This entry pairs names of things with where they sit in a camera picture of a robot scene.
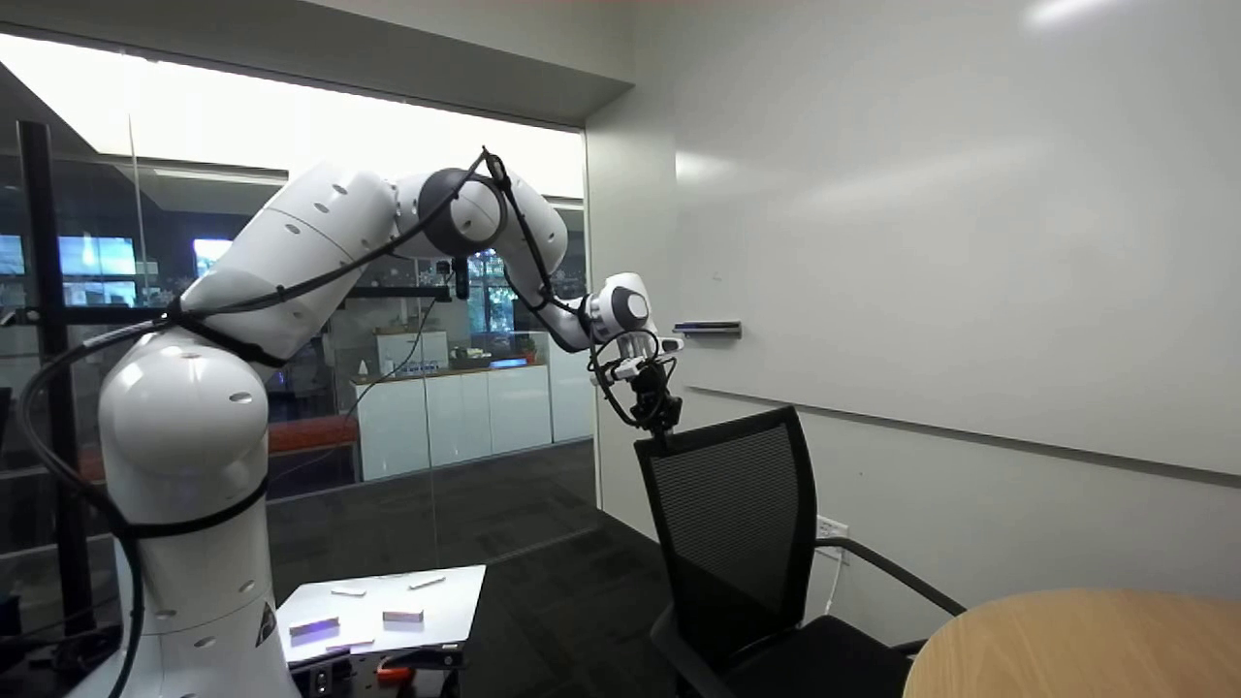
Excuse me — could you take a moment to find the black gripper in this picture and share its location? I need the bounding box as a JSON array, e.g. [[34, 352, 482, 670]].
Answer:
[[618, 349, 688, 436]]

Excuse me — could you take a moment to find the black mesh office chair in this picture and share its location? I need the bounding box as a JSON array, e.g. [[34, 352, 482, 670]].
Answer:
[[630, 402, 967, 698]]

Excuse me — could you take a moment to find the dark whiteboard eraser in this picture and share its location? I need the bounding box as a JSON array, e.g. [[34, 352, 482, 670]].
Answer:
[[672, 317, 750, 343]]

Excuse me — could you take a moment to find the white low cabinet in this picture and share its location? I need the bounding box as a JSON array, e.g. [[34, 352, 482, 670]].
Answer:
[[352, 329, 598, 483]]

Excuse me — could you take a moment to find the white flat board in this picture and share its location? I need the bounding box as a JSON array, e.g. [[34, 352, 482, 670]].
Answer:
[[273, 562, 494, 670]]

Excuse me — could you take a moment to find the orange low ledge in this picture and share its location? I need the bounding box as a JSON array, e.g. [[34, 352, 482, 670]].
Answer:
[[264, 416, 362, 460]]

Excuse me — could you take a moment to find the round wooden table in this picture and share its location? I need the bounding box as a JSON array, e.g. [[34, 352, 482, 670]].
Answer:
[[900, 586, 1241, 698]]

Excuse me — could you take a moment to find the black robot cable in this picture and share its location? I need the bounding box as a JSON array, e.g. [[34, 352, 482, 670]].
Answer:
[[7, 143, 651, 698]]

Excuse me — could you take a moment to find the wall whiteboard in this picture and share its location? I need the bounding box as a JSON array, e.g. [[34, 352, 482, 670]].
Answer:
[[672, 0, 1241, 489]]

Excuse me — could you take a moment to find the orange handled clamp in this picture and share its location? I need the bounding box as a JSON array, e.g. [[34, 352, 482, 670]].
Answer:
[[370, 652, 459, 691]]

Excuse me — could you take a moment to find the black metal post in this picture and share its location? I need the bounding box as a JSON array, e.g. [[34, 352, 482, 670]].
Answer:
[[15, 117, 100, 652]]

